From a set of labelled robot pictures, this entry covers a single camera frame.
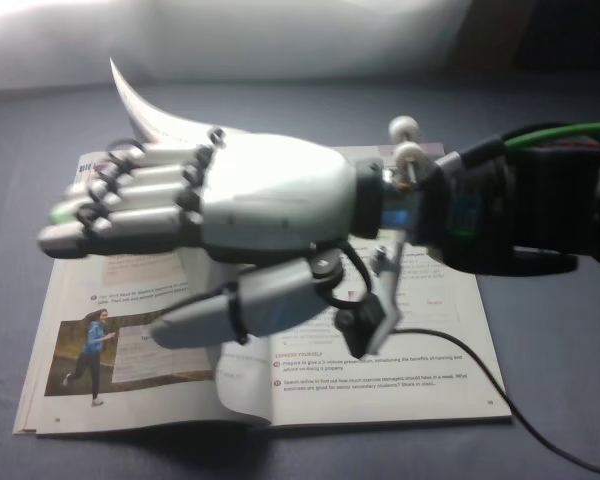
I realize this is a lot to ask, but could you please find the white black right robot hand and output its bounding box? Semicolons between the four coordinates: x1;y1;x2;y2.
36;127;357;351

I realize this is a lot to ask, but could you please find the illustrated textbook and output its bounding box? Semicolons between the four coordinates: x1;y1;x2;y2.
12;57;514;436

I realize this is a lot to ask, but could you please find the grey table cloth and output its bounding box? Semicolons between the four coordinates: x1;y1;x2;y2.
0;74;600;480

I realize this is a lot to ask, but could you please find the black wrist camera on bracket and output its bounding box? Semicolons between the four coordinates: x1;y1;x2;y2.
335;239;407;359

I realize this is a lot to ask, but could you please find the thin black cable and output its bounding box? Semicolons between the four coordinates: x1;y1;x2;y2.
394;327;600;474

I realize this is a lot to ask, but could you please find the green cable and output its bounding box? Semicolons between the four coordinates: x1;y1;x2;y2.
504;121;600;151

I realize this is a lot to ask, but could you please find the thin red cable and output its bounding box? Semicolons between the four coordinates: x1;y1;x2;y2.
539;138;600;154

